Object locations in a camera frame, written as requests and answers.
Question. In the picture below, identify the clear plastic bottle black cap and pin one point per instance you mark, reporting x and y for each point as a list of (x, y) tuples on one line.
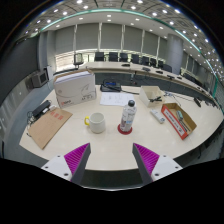
[(128, 116)]

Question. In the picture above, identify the grey-green whiteboard eraser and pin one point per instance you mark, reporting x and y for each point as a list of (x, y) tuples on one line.
[(180, 115)]

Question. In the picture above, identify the open brown box red edge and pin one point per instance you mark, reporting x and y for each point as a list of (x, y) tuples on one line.
[(172, 120)]

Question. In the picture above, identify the flat round red coaster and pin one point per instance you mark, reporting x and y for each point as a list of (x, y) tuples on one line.
[(120, 130)]

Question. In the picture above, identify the large white cardboard box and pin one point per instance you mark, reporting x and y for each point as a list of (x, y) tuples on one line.
[(76, 89)]

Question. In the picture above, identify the row of black office chairs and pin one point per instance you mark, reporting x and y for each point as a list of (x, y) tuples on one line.
[(133, 58)]

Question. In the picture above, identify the black pouch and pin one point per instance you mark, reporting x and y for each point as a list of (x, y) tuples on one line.
[(110, 86)]

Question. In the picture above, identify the group of ceiling lights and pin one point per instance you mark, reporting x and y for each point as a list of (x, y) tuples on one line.
[(79, 1)]

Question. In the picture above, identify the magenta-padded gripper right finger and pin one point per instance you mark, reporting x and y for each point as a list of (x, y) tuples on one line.
[(146, 159)]

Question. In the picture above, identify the white printed paper sheet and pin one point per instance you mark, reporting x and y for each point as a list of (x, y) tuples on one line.
[(116, 99)]

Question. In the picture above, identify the small open white box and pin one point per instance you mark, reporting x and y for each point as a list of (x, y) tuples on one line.
[(151, 95)]

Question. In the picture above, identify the black power adapter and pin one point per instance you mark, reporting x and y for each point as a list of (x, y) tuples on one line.
[(40, 109)]

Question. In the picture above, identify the brown paper envelope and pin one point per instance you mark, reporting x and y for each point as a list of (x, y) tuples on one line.
[(49, 126)]

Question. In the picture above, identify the long curved conference desk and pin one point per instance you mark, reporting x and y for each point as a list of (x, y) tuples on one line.
[(150, 71)]

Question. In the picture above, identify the grey box monitor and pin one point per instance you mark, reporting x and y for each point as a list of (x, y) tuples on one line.
[(40, 79)]

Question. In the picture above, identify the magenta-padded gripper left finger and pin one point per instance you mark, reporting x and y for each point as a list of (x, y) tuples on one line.
[(77, 159)]

